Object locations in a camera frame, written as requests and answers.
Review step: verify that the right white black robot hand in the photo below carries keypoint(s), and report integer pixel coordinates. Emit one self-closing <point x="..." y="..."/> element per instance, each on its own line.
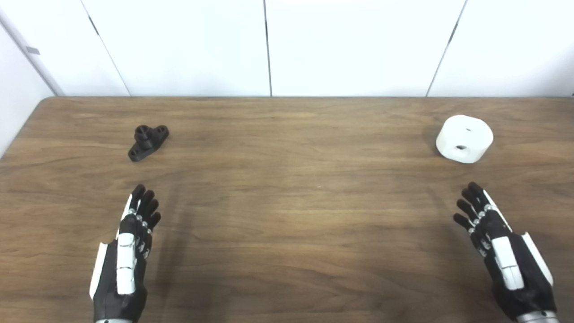
<point x="509" y="264"/>

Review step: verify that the black plastic holder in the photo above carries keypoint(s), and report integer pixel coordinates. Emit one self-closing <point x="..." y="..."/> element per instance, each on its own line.
<point x="145" y="142"/>

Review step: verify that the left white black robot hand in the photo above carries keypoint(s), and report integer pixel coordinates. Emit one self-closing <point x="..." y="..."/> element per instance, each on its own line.
<point x="125" y="264"/>

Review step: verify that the round white plastic piece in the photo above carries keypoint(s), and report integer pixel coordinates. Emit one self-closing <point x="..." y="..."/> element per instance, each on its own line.
<point x="462" y="134"/>

